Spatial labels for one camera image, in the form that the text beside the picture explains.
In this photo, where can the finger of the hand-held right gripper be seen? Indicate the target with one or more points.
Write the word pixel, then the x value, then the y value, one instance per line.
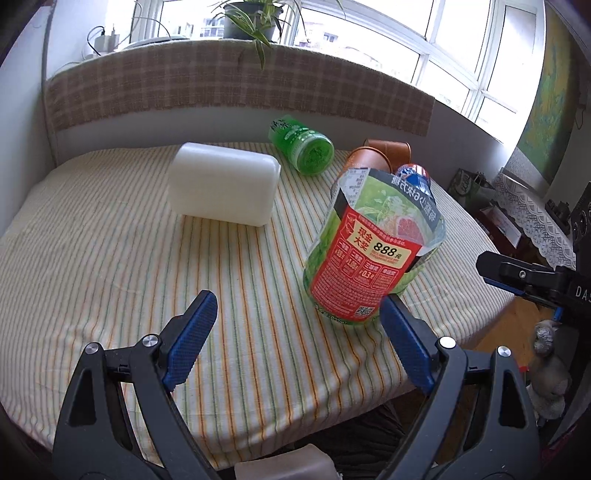
pixel 517 274

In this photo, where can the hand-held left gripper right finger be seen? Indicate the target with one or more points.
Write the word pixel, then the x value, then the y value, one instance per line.
pixel 406 344

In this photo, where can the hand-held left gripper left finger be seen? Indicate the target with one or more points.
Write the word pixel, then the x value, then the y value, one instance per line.
pixel 191 341

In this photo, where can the orange cup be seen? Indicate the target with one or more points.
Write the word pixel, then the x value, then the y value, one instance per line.
pixel 364 159

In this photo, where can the brown cup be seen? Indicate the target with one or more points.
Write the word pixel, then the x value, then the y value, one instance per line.
pixel 392 147

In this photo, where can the white lace cloth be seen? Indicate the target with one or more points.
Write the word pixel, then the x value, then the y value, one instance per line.
pixel 531 217

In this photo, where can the grey stuffed toy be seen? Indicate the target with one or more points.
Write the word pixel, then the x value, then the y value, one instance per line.
pixel 547 369

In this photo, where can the cut bottle with red label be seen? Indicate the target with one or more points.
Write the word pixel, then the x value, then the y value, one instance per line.
pixel 369 258

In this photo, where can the green paper bag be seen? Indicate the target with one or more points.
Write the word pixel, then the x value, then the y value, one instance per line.
pixel 466 184

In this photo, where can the blue and red can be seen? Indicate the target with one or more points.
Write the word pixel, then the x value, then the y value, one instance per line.
pixel 413 176

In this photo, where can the white plastic block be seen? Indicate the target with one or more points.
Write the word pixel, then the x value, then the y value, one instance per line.
pixel 284 464

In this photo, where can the white plastic container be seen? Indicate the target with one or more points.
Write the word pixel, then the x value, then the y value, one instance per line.
pixel 226 184

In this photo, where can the green plastic bottle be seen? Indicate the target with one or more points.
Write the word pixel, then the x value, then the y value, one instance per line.
pixel 300 143

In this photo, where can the plaid cloth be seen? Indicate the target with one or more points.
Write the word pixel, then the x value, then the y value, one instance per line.
pixel 184 92

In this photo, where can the white charger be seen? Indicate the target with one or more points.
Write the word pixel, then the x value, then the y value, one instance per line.
pixel 104 41

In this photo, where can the potted plant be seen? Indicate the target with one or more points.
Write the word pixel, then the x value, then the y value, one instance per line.
pixel 244 18

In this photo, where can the wall poster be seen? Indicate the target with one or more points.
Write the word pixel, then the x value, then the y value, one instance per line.
pixel 554 92

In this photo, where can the white window frame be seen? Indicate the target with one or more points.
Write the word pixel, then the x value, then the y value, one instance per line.
pixel 485 46

